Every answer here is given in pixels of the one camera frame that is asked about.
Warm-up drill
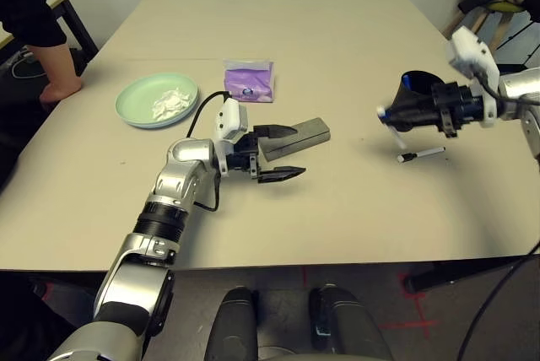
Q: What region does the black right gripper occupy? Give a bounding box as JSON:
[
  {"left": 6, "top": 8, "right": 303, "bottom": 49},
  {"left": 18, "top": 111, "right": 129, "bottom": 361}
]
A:
[{"left": 386, "top": 81, "right": 484, "bottom": 139}]

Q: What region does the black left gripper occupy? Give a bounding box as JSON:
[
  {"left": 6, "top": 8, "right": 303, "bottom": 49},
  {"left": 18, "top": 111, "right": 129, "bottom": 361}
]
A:
[{"left": 226, "top": 123, "right": 307, "bottom": 186}]

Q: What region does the blue-capped white marker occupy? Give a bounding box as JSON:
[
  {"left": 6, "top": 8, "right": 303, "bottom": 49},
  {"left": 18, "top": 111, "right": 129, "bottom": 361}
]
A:
[{"left": 376, "top": 105, "right": 407, "bottom": 149}]

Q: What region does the black-capped white marker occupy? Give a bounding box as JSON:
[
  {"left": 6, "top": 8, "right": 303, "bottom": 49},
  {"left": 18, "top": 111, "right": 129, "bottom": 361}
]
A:
[{"left": 396, "top": 146, "right": 447, "bottom": 164}]

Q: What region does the grey glasses case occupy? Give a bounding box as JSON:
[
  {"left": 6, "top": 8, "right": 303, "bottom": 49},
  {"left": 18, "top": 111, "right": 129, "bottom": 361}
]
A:
[{"left": 257, "top": 116, "right": 332, "bottom": 164}]

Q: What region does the white tissue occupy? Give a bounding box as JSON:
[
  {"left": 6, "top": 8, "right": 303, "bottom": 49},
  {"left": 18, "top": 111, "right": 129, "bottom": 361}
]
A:
[{"left": 151, "top": 87, "right": 192, "bottom": 120}]

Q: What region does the light green plate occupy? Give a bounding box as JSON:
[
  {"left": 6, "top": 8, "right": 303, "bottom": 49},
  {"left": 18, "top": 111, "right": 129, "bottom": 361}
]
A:
[{"left": 115, "top": 73, "right": 199, "bottom": 126}]

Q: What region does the person's bare forearm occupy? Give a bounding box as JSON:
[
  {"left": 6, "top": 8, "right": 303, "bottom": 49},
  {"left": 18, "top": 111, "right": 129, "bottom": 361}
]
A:
[{"left": 25, "top": 40, "right": 82, "bottom": 86}]

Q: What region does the person's hand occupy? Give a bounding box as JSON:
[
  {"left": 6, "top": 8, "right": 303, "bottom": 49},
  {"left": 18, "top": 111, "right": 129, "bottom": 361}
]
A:
[{"left": 40, "top": 77, "right": 84, "bottom": 104}]

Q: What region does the black pen cup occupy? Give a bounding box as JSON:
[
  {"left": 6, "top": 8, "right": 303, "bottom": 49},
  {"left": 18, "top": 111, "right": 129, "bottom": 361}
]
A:
[{"left": 388, "top": 69, "right": 444, "bottom": 133}]

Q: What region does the purple tissue pack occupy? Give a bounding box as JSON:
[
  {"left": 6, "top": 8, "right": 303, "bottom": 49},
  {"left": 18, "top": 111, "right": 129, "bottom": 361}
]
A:
[{"left": 222, "top": 58, "right": 276, "bottom": 105}]

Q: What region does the thin black stand leg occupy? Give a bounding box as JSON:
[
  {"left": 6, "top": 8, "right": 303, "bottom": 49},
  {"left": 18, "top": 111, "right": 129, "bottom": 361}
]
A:
[{"left": 497, "top": 19, "right": 540, "bottom": 48}]

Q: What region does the black table foot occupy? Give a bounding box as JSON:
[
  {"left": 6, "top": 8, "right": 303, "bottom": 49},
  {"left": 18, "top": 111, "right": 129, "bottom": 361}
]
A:
[{"left": 403, "top": 255, "right": 532, "bottom": 294}]

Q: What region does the robot left leg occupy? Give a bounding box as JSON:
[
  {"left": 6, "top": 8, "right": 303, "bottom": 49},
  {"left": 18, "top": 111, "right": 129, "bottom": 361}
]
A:
[{"left": 204, "top": 287, "right": 261, "bottom": 361}]

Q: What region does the robot leg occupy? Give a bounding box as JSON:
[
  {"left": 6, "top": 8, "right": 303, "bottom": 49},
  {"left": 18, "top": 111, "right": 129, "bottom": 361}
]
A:
[
  {"left": 204, "top": 287, "right": 261, "bottom": 361},
  {"left": 310, "top": 284, "right": 396, "bottom": 361}
]

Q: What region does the robot right leg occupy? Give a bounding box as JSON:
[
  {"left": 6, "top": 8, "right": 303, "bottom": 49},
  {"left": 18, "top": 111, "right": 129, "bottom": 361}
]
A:
[{"left": 310, "top": 284, "right": 396, "bottom": 361}]

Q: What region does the robot grey waist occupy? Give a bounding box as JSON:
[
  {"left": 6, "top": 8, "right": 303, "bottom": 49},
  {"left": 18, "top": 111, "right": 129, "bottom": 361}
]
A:
[{"left": 252, "top": 346, "right": 317, "bottom": 361}]

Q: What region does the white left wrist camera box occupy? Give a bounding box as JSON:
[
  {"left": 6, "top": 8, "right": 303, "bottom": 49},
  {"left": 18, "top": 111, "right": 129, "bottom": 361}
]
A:
[{"left": 213, "top": 98, "right": 250, "bottom": 176}]

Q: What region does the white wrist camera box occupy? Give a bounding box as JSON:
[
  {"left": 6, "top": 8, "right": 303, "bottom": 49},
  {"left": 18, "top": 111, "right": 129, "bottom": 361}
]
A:
[
  {"left": 213, "top": 98, "right": 250, "bottom": 176},
  {"left": 445, "top": 26, "right": 501, "bottom": 128}
]

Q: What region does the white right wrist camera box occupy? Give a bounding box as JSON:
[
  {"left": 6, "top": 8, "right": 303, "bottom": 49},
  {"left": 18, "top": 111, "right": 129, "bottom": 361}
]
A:
[{"left": 445, "top": 26, "right": 501, "bottom": 128}]

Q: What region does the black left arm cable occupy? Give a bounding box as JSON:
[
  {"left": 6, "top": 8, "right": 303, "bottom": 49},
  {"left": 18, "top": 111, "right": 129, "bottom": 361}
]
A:
[{"left": 185, "top": 90, "right": 231, "bottom": 213}]

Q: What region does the white floor cable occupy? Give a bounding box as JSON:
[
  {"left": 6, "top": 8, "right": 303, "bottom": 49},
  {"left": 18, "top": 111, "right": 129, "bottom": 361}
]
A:
[{"left": 11, "top": 49, "right": 43, "bottom": 79}]

